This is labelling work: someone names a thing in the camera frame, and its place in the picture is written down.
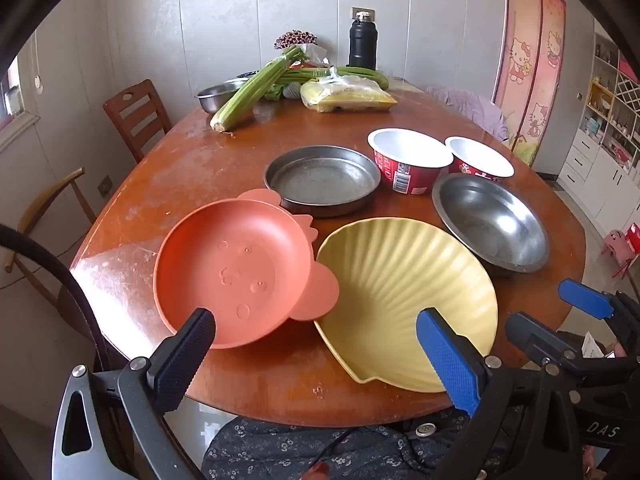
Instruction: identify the brown wooden slat chair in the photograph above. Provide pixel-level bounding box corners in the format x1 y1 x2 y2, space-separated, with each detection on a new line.
103 79 173 163

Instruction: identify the purple cloth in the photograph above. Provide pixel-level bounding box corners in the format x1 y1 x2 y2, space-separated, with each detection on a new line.
425 85 508 136

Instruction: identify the red paper bowl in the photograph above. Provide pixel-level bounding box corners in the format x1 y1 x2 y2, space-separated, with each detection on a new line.
445 136 516 183
367 128 454 196

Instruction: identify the window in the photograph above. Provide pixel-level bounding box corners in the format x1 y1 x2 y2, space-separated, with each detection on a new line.
0 55 41 131

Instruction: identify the shallow steel bowl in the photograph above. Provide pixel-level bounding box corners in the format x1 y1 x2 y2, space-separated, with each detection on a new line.
431 174 551 275

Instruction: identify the pink cartoon sliding door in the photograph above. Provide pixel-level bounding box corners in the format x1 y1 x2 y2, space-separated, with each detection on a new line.
492 0 568 166

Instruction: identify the black cable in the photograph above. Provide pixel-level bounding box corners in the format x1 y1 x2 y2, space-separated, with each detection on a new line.
0 225 116 376

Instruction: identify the yellow shell-shaped plate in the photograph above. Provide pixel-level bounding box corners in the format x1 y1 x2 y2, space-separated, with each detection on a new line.
313 217 499 393

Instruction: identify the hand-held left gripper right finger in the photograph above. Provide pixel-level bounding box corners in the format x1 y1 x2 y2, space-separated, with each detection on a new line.
416 307 583 480

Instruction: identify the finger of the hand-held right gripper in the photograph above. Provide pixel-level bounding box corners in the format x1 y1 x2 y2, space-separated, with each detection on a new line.
505 311 608 376
558 278 640 346

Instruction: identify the black thermos bottle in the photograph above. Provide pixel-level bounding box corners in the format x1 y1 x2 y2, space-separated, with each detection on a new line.
348 10 377 71

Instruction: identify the curved-back wooden chair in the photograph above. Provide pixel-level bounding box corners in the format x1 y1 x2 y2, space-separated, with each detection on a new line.
5 167 98 311

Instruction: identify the celery bunch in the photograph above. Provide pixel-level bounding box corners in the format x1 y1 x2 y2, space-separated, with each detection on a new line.
210 46 308 133

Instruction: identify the orange animal-shaped plate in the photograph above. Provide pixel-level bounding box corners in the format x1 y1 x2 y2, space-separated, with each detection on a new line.
153 188 341 350

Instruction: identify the metal pan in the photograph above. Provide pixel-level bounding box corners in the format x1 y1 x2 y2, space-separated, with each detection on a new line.
263 145 382 218

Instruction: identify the dark floral garment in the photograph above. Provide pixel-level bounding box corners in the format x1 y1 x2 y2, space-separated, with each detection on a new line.
200 407 501 480

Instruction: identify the pink stool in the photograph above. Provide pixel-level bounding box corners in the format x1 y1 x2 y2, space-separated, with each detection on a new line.
600 222 640 278

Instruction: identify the pull cord switch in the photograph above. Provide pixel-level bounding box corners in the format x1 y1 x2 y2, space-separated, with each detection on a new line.
32 30 44 93

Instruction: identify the white shelf cabinet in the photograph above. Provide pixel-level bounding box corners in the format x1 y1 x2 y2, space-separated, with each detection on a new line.
557 32 640 221

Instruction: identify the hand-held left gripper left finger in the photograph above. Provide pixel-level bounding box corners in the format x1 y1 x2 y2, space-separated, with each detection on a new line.
52 307 217 480

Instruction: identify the bag of corn cobs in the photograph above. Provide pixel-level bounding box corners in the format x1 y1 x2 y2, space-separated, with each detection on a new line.
300 67 398 113

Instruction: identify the steel basin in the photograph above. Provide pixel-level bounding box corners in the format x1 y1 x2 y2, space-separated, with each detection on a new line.
196 79 251 113

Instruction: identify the thin green stalk bunch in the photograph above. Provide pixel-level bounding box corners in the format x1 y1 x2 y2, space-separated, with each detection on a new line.
280 65 388 91

